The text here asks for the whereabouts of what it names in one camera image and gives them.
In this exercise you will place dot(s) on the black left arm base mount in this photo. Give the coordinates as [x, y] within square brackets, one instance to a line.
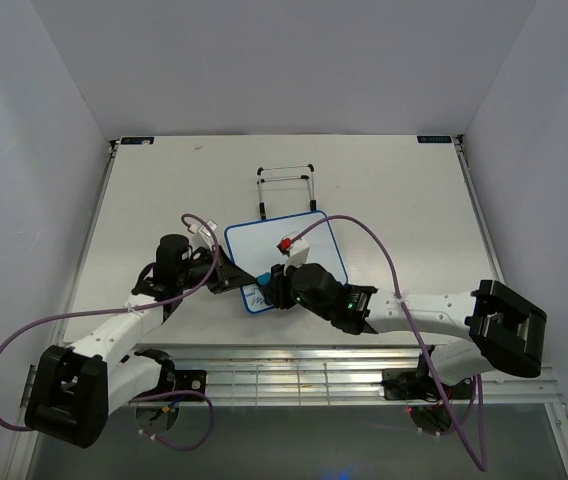
[186, 382]

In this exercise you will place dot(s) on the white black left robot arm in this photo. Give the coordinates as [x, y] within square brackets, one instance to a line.
[77, 387]

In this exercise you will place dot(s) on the left black corner label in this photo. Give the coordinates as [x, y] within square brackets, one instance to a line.
[137, 140]

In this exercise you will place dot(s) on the aluminium extrusion frame rail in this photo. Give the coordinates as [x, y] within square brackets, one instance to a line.
[295, 376]

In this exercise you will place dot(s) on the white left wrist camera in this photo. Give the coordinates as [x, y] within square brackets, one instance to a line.
[200, 236]

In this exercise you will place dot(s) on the black corner label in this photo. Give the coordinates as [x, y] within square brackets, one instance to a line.
[137, 140]
[434, 139]

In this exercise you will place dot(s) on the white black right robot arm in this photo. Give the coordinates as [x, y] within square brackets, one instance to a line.
[492, 328]

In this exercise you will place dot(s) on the right black corner label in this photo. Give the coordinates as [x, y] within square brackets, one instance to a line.
[434, 139]

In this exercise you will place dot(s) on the black wire whiteboard stand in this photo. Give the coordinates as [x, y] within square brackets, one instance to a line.
[304, 173]

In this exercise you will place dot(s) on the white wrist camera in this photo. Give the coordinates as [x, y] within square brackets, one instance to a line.
[200, 236]
[295, 249]

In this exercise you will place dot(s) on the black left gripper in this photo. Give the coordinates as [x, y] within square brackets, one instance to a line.
[227, 274]

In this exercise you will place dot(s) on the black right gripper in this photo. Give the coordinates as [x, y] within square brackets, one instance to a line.
[277, 294]

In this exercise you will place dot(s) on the blue framed whiteboard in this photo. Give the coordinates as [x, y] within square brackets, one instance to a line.
[252, 246]

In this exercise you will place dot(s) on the blue black whiteboard eraser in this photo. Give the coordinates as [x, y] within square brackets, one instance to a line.
[265, 280]

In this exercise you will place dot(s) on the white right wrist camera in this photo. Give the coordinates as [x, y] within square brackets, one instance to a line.
[295, 249]

